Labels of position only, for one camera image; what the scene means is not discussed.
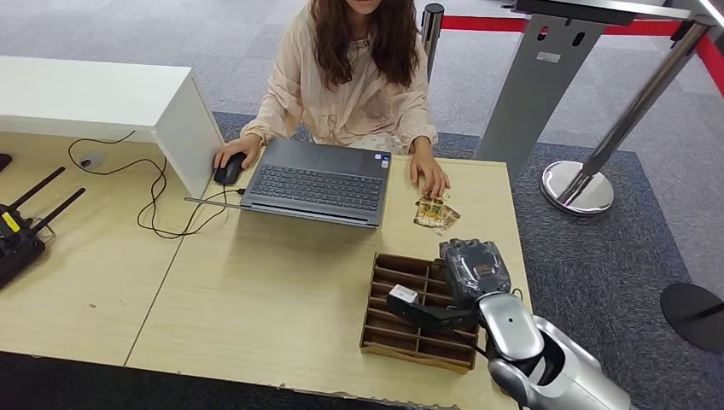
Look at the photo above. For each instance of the white desk shelf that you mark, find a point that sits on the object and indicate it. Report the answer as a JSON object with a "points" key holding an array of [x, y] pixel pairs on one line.
{"points": [[85, 90]]}

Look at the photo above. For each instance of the person's right hand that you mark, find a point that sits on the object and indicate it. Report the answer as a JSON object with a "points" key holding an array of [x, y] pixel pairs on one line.
{"points": [[237, 148]]}

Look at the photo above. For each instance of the black computer mouse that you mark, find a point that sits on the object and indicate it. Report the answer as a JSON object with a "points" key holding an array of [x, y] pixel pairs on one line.
{"points": [[229, 171]]}

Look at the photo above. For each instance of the black router with antennas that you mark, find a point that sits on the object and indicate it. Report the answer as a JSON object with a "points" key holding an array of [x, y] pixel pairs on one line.
{"points": [[17, 250]]}

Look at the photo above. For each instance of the brown wooden card tray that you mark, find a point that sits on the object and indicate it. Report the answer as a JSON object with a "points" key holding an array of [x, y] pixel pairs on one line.
{"points": [[396, 334]]}

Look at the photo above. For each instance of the chrome stanchion with round base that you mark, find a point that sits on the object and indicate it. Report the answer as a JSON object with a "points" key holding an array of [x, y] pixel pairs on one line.
{"points": [[577, 189]]}

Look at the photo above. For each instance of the grey laptop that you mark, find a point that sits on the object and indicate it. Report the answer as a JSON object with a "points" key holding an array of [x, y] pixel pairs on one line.
{"points": [[317, 188]]}

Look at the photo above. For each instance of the gold patterned card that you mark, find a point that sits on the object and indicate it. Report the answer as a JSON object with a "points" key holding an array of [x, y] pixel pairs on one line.
{"points": [[431, 200], [429, 215], [451, 218]]}

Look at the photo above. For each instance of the small grey round plug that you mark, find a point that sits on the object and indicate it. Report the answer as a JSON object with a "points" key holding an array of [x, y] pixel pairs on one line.
{"points": [[91, 161]]}

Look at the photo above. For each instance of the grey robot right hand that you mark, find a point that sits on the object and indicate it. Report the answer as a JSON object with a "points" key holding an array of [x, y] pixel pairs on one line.
{"points": [[475, 271]]}

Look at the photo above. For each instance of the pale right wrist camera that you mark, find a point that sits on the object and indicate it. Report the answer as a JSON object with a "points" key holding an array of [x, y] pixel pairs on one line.
{"points": [[402, 295]]}

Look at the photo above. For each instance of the red barrier belt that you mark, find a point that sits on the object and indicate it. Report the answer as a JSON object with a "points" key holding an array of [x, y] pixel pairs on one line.
{"points": [[481, 24]]}

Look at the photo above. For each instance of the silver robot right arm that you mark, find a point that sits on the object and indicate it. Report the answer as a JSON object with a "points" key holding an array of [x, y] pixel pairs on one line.
{"points": [[509, 328]]}

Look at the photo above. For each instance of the chrome barrier post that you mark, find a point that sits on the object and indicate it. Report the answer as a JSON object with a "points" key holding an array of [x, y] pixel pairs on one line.
{"points": [[432, 34]]}

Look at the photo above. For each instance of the person's left hand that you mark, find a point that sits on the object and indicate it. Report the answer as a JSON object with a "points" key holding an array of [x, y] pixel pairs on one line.
{"points": [[430, 170]]}

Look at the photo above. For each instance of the small black object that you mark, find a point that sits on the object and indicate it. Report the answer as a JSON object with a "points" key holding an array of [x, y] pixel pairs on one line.
{"points": [[4, 162]]}

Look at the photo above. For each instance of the grey metal stand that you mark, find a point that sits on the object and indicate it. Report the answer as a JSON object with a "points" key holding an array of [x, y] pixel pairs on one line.
{"points": [[537, 96]]}

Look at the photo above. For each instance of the person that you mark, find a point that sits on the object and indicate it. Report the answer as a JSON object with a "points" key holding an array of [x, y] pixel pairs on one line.
{"points": [[350, 96]]}

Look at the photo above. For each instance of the black round base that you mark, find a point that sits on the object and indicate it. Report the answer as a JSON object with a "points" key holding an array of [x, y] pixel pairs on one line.
{"points": [[695, 317]]}

